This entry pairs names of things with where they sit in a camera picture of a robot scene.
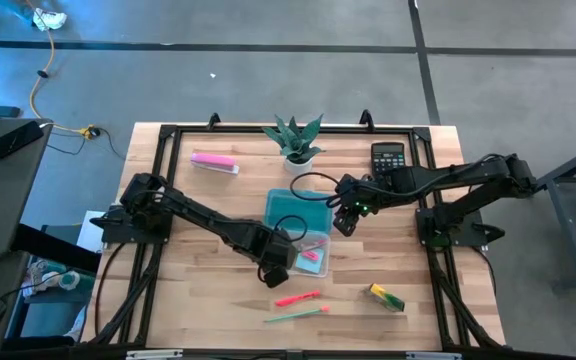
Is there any black smartphone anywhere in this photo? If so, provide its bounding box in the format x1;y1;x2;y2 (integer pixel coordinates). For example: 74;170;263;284
0;120;45;160

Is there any green snake plant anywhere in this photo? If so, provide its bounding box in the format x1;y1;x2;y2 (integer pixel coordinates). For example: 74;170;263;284
261;113;326;165

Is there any black furniture beam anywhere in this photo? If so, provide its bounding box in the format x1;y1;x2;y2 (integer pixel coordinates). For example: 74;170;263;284
10;223;102;275

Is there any pink stapler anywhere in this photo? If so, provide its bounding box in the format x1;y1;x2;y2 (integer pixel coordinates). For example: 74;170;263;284
190;152;241;176

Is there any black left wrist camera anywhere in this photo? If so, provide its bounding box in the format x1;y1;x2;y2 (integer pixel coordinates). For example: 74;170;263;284
257;265;290;290

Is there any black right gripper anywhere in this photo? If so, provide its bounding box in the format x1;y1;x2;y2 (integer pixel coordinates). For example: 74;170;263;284
333;174;379;238

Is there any black aluminium table frame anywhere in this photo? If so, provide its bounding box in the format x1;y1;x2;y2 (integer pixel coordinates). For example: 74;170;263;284
83;108;507;360

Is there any blue sticky note pad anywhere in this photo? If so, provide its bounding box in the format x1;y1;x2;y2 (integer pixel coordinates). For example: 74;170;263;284
295;248;326;275

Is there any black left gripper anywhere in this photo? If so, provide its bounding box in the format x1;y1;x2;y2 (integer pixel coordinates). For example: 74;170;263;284
255;227;314;269

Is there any silver table bracket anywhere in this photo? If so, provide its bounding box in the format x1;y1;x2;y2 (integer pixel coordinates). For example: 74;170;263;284
125;348;184;360
405;351;463;360

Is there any teal plastic box lid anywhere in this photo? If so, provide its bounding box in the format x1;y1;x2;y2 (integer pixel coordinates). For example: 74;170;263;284
264;188;334;236

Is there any orange extension cord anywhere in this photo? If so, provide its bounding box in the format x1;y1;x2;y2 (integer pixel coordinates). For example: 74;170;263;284
26;0;100;140

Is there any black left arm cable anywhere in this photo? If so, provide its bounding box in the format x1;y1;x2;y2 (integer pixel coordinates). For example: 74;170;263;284
272;214;309;245

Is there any grey desk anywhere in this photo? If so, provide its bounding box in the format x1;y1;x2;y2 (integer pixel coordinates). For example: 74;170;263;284
0;117;54;259

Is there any black desk calculator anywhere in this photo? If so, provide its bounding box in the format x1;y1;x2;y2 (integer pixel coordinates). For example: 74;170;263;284
370;141;407;176

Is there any yellow green crayon box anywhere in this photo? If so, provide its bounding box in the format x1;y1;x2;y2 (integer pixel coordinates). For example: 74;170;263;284
367;282;406;313

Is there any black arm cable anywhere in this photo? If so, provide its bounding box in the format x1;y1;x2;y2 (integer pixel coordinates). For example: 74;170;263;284
272;214;309;245
289;171;384;202

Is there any person's white shoe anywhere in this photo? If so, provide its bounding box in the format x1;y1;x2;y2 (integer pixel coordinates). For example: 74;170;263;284
31;7;68;32

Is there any grey metal table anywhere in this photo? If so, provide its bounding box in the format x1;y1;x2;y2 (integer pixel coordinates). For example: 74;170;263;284
519;137;576;294

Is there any white round plant pot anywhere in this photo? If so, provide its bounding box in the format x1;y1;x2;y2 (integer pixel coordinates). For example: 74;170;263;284
283;155;314;176

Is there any red orange pen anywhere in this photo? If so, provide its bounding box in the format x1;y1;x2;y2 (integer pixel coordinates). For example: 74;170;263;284
274;289;322;308

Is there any green pencil pink eraser tip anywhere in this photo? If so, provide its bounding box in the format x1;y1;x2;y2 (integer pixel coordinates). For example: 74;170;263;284
263;305;331;324

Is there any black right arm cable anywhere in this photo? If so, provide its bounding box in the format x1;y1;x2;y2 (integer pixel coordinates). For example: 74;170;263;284
289;171;384;202

